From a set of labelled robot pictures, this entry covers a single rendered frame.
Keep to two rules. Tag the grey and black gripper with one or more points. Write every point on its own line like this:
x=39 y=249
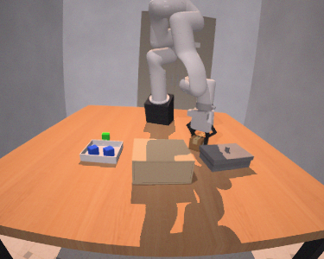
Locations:
x=202 y=125

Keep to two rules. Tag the green block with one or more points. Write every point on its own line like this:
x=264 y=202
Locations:
x=106 y=136

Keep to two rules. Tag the brown cardboard box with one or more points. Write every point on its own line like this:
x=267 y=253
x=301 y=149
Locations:
x=196 y=140

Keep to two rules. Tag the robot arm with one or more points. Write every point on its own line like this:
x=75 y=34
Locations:
x=173 y=42

